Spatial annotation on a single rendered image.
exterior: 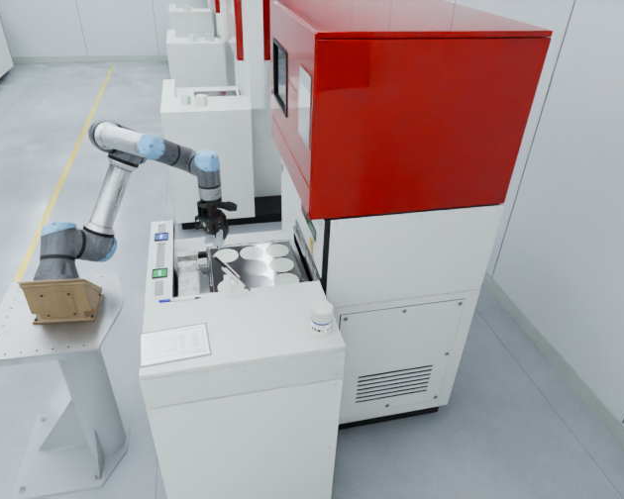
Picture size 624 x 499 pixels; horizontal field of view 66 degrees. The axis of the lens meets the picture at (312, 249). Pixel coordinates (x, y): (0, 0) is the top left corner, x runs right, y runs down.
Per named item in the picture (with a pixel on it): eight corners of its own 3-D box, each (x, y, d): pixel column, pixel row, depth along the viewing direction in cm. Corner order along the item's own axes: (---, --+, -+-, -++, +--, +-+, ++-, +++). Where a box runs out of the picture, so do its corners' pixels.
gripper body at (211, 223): (195, 232, 165) (191, 200, 159) (211, 221, 171) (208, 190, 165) (213, 238, 162) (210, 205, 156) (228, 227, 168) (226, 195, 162)
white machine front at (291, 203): (286, 209, 253) (286, 136, 231) (325, 309, 187) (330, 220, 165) (280, 210, 252) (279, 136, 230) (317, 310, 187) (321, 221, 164)
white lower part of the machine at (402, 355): (388, 312, 313) (406, 199, 267) (445, 416, 246) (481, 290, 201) (280, 326, 298) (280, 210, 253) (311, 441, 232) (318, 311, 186)
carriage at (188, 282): (198, 259, 206) (197, 254, 205) (201, 316, 177) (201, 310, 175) (178, 261, 205) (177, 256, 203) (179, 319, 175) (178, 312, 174)
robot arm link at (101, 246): (62, 252, 187) (107, 119, 181) (98, 256, 199) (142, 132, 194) (76, 263, 180) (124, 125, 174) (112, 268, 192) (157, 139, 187)
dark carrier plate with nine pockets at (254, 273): (288, 242, 213) (288, 241, 213) (305, 289, 185) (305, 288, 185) (209, 249, 206) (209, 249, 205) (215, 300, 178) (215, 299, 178)
